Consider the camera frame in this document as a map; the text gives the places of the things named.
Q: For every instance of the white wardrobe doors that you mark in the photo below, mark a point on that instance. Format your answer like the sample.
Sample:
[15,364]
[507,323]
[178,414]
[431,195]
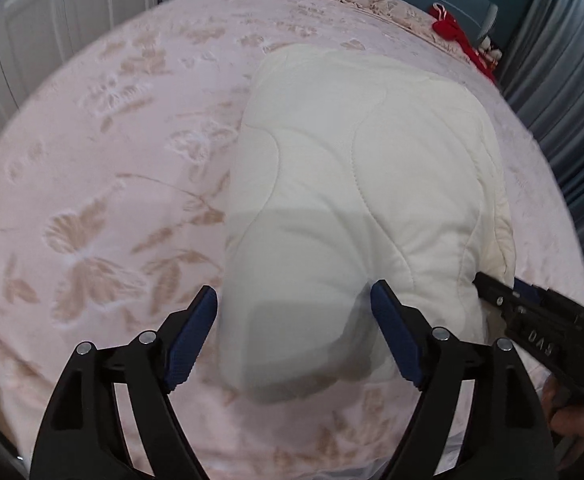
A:
[47,35]

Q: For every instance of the red cloth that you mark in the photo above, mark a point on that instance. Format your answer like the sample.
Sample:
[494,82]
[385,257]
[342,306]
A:
[451,30]

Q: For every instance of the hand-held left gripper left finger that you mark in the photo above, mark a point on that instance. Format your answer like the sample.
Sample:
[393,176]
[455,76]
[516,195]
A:
[192,340]

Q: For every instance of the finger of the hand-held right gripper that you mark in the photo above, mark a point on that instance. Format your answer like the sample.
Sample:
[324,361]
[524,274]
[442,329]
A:
[494,292]
[551,299]

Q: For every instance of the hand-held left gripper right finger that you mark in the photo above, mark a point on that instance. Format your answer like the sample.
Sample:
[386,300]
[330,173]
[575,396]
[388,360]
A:
[396,335]

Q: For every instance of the grey-blue curtain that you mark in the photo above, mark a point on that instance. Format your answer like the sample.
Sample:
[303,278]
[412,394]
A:
[561,85]

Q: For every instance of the white and red plush toy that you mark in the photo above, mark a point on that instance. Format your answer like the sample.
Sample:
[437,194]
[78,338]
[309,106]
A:
[491,52]

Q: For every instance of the pink floral bed cover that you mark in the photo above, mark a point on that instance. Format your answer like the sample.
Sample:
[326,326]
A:
[97,160]

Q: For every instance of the cream quilt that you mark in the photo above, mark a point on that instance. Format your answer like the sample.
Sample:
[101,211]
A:
[347,185]

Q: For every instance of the person's right hand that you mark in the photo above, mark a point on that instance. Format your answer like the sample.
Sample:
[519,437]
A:
[571,417]

